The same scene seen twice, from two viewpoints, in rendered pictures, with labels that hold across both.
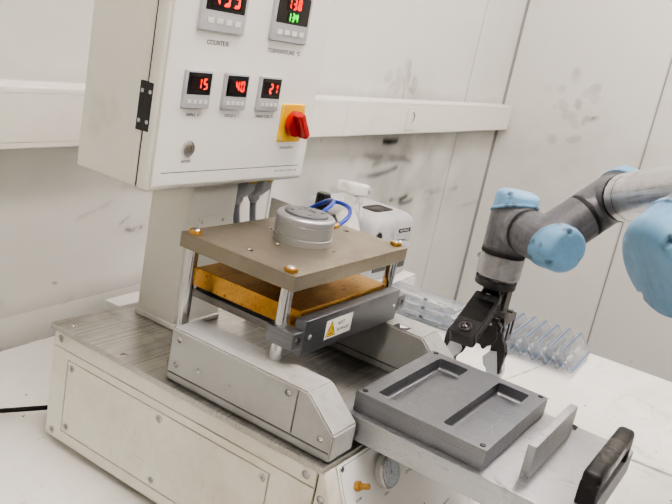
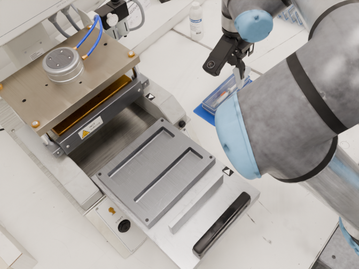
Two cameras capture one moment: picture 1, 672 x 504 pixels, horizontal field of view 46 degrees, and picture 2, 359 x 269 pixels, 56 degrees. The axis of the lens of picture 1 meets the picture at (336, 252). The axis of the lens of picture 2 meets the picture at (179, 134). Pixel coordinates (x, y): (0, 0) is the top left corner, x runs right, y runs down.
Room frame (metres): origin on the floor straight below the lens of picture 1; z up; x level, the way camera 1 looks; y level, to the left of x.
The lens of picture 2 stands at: (0.58, -0.36, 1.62)
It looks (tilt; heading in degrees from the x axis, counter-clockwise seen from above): 56 degrees down; 21
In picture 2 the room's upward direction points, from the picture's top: 9 degrees counter-clockwise
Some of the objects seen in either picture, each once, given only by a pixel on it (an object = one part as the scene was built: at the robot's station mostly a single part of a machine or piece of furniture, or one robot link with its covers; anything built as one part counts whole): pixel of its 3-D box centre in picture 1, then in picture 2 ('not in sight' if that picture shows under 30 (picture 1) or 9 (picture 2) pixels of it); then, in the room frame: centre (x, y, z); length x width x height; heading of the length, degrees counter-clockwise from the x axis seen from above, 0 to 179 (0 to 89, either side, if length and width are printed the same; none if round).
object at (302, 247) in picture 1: (288, 249); (69, 68); (1.05, 0.06, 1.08); 0.31 x 0.24 x 0.13; 149
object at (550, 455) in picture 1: (487, 427); (172, 184); (0.86, -0.22, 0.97); 0.30 x 0.22 x 0.08; 59
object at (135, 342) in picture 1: (259, 355); (84, 113); (1.03, 0.08, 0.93); 0.46 x 0.35 x 0.01; 59
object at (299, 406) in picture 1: (258, 386); (57, 163); (0.86, 0.06, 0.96); 0.25 x 0.05 x 0.07; 59
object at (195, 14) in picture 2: not in sight; (196, 21); (1.58, -0.11, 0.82); 0.05 x 0.05 x 0.14
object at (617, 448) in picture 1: (606, 464); (222, 223); (0.79, -0.34, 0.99); 0.15 x 0.02 x 0.04; 149
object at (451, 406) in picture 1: (454, 402); (156, 168); (0.88, -0.18, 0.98); 0.20 x 0.17 x 0.03; 149
